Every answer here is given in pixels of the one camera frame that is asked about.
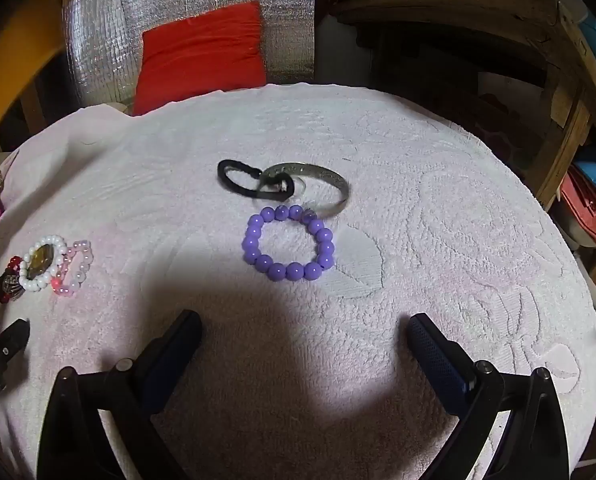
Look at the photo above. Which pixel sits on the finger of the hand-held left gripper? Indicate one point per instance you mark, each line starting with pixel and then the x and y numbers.
pixel 10 341

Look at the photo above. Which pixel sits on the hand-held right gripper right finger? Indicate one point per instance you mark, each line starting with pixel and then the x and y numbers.
pixel 438 360

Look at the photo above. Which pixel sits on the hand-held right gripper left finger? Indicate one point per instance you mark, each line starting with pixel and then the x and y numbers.
pixel 170 360

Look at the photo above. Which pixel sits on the silver metal bangle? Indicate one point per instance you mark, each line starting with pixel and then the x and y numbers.
pixel 336 180

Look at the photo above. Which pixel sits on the salmon folded cloth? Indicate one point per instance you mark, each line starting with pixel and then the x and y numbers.
pixel 593 215

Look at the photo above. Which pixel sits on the red cushion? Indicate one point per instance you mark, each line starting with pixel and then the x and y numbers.
pixel 203 60

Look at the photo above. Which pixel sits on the silver foil insulation panel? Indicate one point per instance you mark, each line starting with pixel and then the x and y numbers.
pixel 103 35

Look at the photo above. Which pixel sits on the wooden bench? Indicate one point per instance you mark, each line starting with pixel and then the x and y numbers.
pixel 478 10

